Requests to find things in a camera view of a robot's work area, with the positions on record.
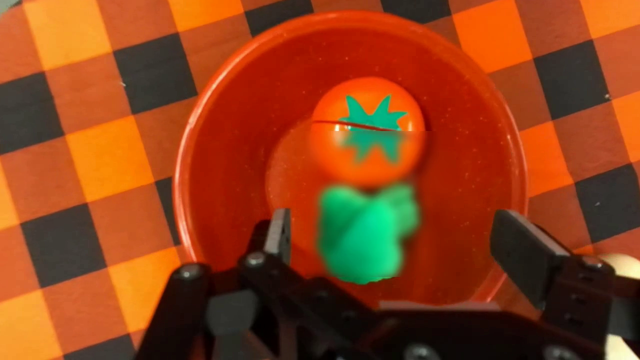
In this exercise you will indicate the green toy broccoli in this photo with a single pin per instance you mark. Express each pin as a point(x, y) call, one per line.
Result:
point(359, 237)

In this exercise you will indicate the red plastic bowl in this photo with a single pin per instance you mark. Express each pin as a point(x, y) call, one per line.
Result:
point(247, 153)

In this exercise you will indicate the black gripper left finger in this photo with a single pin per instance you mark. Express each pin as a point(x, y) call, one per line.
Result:
point(279, 235)

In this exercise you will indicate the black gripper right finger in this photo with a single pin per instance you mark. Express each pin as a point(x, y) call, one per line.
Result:
point(530, 256)

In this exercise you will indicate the red black checkered tablecloth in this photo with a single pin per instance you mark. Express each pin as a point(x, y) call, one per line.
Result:
point(95, 96)

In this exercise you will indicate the orange toy tomato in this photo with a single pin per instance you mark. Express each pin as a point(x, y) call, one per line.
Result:
point(367, 133)

